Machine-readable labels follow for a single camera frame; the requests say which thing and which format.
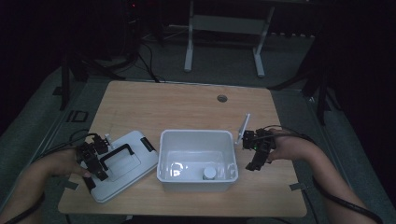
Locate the grey tape piece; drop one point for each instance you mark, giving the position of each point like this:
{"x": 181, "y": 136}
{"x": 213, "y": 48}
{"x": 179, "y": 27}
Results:
{"x": 71, "y": 185}
{"x": 298, "y": 186}

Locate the white metal desk frame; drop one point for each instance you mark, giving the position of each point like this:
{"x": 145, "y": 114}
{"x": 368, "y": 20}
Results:
{"x": 229, "y": 25}

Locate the person's right hand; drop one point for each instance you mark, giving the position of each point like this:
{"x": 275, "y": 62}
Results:
{"x": 288, "y": 146}

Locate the black stand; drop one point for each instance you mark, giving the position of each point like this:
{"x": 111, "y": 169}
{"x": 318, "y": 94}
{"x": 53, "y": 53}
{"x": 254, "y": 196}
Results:
{"x": 65, "y": 84}
{"x": 320, "y": 93}

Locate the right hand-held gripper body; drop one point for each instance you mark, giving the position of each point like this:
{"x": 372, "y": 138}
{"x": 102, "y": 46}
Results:
{"x": 260, "y": 140}

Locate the round table grommet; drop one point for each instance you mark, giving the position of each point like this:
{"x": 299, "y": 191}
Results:
{"x": 222, "y": 98}

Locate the white plastic storage box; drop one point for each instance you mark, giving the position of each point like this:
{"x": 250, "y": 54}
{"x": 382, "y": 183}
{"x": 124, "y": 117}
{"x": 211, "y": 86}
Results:
{"x": 197, "y": 152}

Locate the person's left hand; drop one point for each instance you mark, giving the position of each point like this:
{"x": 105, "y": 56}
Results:
{"x": 67, "y": 163}

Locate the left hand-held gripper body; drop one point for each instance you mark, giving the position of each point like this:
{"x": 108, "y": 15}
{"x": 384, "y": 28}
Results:
{"x": 90, "y": 149}

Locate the small white capped bottle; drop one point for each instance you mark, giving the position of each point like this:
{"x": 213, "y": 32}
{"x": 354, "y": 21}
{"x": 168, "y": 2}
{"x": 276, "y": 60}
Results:
{"x": 209, "y": 172}

